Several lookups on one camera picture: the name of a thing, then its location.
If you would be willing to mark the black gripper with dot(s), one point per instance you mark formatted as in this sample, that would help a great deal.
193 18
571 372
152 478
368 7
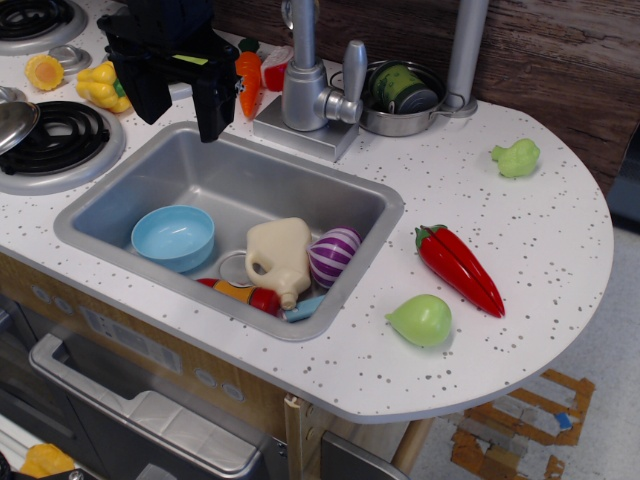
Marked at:
155 43

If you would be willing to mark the green toy pear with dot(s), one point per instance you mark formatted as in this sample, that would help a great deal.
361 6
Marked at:
424 320

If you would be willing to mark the light blue plastic bowl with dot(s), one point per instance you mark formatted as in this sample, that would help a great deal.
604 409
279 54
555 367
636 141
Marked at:
178 237

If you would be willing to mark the orange toy carrot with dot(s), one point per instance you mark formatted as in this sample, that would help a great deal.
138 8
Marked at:
248 68

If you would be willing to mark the yellow toy bell pepper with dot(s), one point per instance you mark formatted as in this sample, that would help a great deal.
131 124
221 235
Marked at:
101 86

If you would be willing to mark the red white toy radish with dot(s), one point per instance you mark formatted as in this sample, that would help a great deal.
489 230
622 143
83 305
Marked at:
274 66

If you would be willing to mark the grey metal sink basin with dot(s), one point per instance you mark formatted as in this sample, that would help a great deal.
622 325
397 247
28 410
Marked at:
240 184

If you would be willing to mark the silver stove knob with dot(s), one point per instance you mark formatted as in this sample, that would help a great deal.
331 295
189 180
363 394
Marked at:
73 59

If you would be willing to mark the front left stove burner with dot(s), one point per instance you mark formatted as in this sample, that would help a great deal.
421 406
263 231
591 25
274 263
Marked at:
71 145

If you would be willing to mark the silver toy faucet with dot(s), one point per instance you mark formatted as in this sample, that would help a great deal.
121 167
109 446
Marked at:
310 115

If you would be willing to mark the yellow toy corn slice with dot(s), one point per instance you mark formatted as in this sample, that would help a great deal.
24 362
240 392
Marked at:
44 72

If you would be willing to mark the silver pot lid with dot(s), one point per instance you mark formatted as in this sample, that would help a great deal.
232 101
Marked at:
18 118

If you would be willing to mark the back left stove burner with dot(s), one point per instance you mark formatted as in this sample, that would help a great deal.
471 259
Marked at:
29 27

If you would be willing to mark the cream toy milk jug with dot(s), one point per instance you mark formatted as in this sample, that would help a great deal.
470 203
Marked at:
276 258

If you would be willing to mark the small steel pot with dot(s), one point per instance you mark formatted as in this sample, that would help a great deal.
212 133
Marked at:
375 120

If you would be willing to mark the purple striped toy onion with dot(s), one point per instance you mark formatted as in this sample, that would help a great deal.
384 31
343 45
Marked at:
330 254

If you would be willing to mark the green toy can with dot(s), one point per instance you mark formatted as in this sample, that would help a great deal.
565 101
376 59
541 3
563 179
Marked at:
398 90

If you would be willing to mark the red orange toy bottle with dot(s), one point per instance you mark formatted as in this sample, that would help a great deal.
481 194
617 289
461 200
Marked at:
260 298

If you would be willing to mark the grey vertical pole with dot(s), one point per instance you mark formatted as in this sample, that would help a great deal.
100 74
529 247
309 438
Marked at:
470 22

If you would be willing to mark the red toy chili pepper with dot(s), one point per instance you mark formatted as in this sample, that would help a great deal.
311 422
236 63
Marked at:
452 260

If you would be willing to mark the light green toy broccoli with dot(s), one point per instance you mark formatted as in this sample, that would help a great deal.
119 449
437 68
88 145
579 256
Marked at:
518 160

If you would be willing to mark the yellow toy on floor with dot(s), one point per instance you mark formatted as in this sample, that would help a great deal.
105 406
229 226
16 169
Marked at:
44 460

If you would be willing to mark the silver oven door handle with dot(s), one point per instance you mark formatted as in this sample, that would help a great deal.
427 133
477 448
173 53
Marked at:
147 435

